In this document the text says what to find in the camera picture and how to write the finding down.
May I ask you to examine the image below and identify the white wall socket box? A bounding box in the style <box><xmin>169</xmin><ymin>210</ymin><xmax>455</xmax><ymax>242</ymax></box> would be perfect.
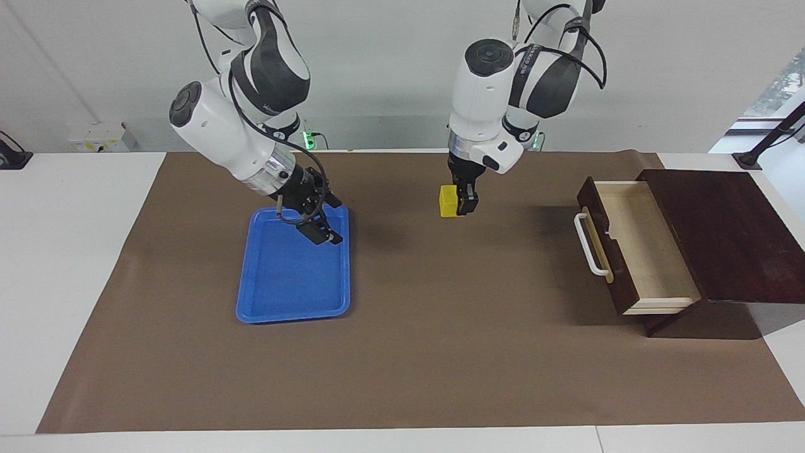
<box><xmin>68</xmin><ymin>122</ymin><xmax>138</xmax><ymax>154</ymax></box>

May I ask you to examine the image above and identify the dark wooden drawer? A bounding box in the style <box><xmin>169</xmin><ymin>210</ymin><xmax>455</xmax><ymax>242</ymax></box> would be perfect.
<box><xmin>574</xmin><ymin>176</ymin><xmax>702</xmax><ymax>316</ymax></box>

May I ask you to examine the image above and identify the black stand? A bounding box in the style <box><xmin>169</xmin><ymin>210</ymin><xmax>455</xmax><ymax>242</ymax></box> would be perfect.
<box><xmin>732</xmin><ymin>99</ymin><xmax>805</xmax><ymax>172</ymax></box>

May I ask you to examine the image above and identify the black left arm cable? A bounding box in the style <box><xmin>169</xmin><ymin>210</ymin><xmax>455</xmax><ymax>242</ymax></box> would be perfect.
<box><xmin>514</xmin><ymin>0</ymin><xmax>608</xmax><ymax>90</ymax></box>

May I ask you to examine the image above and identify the white drawer handle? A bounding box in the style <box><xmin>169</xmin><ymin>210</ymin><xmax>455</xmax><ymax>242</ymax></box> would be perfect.
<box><xmin>574</xmin><ymin>213</ymin><xmax>614</xmax><ymax>278</ymax></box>

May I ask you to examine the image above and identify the window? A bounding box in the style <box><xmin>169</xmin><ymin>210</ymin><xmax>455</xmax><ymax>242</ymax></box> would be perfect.
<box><xmin>742</xmin><ymin>47</ymin><xmax>805</xmax><ymax>121</ymax></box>

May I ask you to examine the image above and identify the dark wooden cabinet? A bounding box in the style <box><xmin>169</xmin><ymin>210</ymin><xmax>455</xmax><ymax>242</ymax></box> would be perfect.
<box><xmin>635</xmin><ymin>168</ymin><xmax>805</xmax><ymax>340</ymax></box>

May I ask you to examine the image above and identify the black desk mount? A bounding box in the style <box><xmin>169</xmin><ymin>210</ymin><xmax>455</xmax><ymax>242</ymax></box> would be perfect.
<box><xmin>0</xmin><ymin>130</ymin><xmax>34</xmax><ymax>171</ymax></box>

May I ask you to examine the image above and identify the blue plastic tray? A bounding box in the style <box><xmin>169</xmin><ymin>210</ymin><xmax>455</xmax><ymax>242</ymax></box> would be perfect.
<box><xmin>236</xmin><ymin>203</ymin><xmax>351</xmax><ymax>325</ymax></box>

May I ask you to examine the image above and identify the yellow block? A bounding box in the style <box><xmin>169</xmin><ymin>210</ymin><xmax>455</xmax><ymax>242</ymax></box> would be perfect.
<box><xmin>438</xmin><ymin>184</ymin><xmax>464</xmax><ymax>219</ymax></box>

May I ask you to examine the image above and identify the brown table mat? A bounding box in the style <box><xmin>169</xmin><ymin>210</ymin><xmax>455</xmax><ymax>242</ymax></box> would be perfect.
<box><xmin>36</xmin><ymin>150</ymin><xmax>805</xmax><ymax>435</ymax></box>

